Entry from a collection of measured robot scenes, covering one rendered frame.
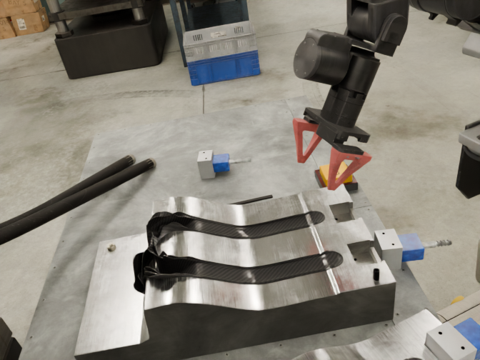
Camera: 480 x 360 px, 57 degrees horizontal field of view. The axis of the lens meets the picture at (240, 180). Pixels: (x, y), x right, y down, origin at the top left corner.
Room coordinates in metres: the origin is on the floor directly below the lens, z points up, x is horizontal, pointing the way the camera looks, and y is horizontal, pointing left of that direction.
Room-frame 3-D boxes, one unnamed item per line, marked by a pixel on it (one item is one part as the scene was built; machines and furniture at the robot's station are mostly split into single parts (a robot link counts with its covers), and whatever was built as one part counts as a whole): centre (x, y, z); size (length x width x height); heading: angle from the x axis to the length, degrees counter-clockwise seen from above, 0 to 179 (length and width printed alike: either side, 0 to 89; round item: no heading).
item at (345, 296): (0.56, 0.05, 0.87); 0.50 x 0.26 x 0.14; 91
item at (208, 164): (0.95, 0.03, 0.83); 0.13 x 0.05 x 0.05; 83
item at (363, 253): (0.50, -0.18, 0.87); 0.05 x 0.05 x 0.04; 1
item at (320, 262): (0.55, 0.03, 0.92); 0.35 x 0.16 x 0.09; 91
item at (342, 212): (0.61, -0.18, 0.87); 0.05 x 0.05 x 0.04; 1
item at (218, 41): (3.77, -0.04, 0.28); 0.61 x 0.41 x 0.15; 88
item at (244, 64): (3.77, -0.04, 0.11); 0.61 x 0.41 x 0.22; 88
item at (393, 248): (0.55, -0.29, 0.83); 0.13 x 0.05 x 0.05; 85
